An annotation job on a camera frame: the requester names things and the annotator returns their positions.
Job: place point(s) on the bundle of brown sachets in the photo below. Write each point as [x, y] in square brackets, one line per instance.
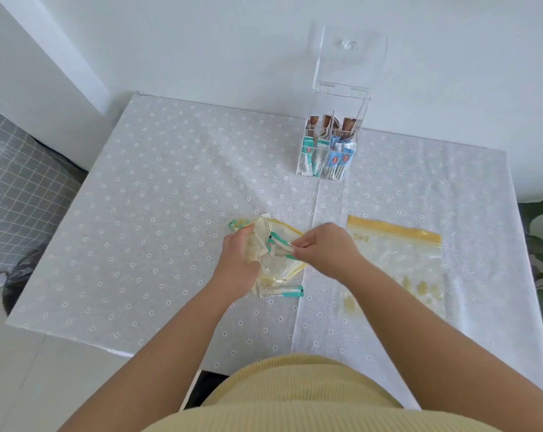
[327, 123]

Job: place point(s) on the person's right hand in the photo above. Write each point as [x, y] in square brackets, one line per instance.
[332, 251]

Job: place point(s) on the person's left forearm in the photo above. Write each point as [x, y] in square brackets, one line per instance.
[163, 355]

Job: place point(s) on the bundle of teal sachets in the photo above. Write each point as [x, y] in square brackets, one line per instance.
[309, 155]

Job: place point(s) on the grey dotted tablecloth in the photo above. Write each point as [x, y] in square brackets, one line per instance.
[163, 197]

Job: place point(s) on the black plastic bag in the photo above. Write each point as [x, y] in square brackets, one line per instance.
[19, 283]

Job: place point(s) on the clear zip bag with sachets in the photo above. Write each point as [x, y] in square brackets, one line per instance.
[278, 270]

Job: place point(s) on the bundle of blue sachets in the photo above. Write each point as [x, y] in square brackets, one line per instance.
[341, 157]

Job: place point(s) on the person's right forearm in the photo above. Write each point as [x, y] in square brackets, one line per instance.
[433, 337]

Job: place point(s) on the empty clear yellow-zip bag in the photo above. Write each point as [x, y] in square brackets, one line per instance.
[397, 260]

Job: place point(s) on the person's left fingers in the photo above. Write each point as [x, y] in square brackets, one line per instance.
[242, 236]

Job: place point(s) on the teal and white sachet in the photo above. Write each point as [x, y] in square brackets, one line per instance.
[280, 242]
[282, 291]

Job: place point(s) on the person's right fingers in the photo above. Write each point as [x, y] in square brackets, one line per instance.
[309, 242]

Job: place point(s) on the yellow knit shirt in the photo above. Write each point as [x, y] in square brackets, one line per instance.
[298, 395]

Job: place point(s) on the grey checked fabric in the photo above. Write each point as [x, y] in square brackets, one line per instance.
[24, 188]

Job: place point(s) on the clear acrylic organizer box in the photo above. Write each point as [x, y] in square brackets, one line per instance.
[362, 103]

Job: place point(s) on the person's left hand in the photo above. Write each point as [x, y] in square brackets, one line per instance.
[237, 269]

